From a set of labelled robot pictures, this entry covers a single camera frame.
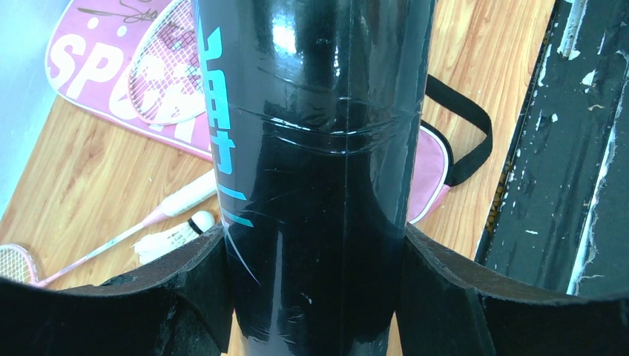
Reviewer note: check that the black shuttlecock tube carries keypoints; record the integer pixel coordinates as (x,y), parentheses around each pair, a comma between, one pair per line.
(314,111)

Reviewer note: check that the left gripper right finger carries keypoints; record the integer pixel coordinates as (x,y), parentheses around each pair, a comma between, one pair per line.
(451,305)

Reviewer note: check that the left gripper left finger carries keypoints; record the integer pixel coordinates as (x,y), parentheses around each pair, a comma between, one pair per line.
(178,304)

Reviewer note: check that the pink racket far left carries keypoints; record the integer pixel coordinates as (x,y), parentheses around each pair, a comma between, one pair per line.
(18,265)

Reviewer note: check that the pink racket on bag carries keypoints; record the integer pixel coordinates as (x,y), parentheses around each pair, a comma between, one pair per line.
(164,79)

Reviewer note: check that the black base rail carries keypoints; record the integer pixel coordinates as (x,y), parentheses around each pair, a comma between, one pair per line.
(561,221)

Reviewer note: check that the white shuttlecock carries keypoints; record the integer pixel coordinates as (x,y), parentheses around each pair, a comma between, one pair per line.
(154,246)

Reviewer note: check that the pink racket bag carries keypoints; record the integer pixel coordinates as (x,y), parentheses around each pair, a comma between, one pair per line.
(89,56)

